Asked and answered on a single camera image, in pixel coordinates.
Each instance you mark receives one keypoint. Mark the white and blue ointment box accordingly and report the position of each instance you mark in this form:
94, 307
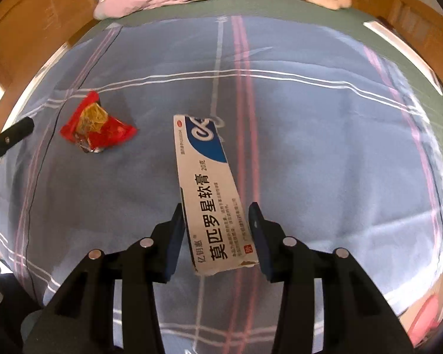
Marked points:
206, 191

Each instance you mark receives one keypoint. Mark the wooden bed headboard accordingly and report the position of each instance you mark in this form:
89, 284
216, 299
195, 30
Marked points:
29, 25

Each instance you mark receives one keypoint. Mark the pink plastic item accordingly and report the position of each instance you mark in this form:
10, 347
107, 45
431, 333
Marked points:
424, 320

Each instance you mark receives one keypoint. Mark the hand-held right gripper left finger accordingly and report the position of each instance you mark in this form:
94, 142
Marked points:
175, 243

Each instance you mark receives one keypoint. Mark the green bed sheet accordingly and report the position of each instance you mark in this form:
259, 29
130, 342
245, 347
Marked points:
280, 5

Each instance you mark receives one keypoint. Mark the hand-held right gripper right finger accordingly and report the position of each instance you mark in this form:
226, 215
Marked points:
262, 243

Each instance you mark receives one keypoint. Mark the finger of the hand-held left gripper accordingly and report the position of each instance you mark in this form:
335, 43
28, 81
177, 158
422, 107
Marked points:
11, 138

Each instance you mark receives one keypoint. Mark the blue plaid blanket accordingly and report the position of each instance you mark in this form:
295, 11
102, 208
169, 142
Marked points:
317, 155

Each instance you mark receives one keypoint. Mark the red snack wrapper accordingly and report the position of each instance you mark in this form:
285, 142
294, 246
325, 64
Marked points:
110, 132

